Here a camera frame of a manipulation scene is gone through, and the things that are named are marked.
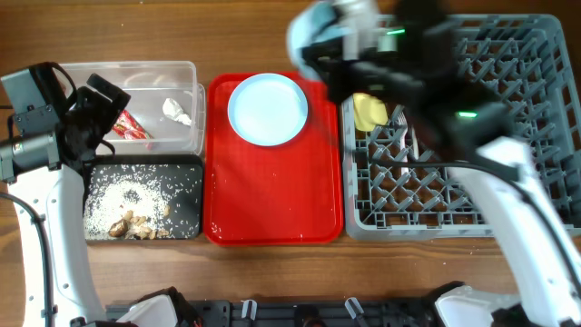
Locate red strawberry snack wrapper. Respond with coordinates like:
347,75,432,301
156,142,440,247
106,110,153,154

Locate white plastic fork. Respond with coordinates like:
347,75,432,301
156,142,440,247
398,112,408,163

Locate yellow plastic cup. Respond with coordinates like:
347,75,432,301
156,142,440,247
353,93,389,132

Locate white napkin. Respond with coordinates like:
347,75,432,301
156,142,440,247
162,98,192,126

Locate light blue bowl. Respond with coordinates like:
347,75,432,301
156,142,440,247
286,1,346,82

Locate light blue plate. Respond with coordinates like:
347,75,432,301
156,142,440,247
227,73,309,147

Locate white plastic spoon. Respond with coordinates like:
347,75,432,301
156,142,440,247
411,127,419,159

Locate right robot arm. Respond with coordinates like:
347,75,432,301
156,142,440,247
286,1,580,326

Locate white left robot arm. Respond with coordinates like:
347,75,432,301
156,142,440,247
1,62,131,326

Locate grey dishwasher rack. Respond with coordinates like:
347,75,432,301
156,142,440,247
342,15,580,241

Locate clear plastic bin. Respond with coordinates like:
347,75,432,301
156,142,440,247
62,61,206,155

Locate black plastic tray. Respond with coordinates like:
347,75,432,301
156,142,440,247
81,154,205,242

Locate spilled rice grains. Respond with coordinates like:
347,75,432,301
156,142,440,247
84,163,203,239

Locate brown food scraps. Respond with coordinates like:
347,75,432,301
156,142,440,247
107,210,170,240

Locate red serving tray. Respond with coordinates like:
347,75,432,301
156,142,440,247
202,72,343,246

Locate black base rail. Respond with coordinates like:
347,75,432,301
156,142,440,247
105,294,439,327

